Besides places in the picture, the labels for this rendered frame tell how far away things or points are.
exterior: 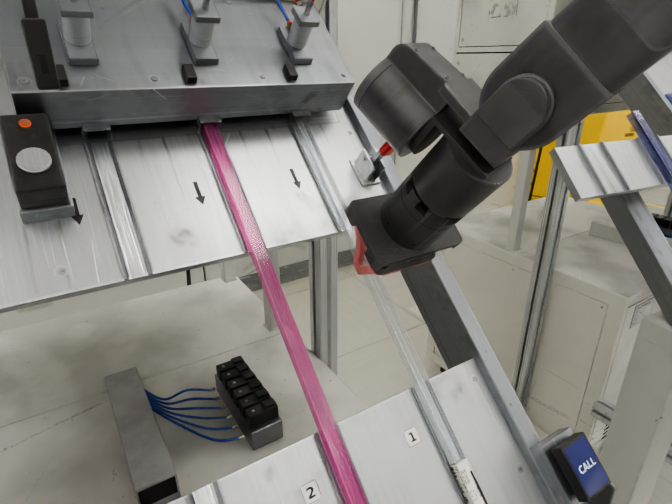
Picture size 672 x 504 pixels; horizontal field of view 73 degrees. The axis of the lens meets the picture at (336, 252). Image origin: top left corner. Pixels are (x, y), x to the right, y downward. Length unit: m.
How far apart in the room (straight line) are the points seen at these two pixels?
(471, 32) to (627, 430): 1.11
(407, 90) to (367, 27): 2.23
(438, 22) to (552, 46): 2.61
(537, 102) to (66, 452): 0.76
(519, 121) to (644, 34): 0.07
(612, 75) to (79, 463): 0.77
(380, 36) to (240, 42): 2.11
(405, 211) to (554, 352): 1.14
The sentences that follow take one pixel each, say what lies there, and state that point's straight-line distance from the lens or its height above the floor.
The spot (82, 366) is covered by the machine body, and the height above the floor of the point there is 0.62.
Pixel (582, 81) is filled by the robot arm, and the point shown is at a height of 1.14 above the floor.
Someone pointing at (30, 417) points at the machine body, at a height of 0.62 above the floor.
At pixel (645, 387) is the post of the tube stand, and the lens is 0.79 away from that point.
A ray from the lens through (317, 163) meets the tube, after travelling 0.53.
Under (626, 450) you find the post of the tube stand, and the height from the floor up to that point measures 0.61.
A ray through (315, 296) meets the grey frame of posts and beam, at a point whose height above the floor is 0.75.
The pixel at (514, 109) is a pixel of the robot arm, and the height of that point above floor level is 1.12.
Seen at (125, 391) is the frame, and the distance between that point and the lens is 0.83.
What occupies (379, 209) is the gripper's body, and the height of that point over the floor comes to 1.03.
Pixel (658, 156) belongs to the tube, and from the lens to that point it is 0.73.
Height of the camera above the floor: 1.15
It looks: 23 degrees down
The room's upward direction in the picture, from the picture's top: straight up
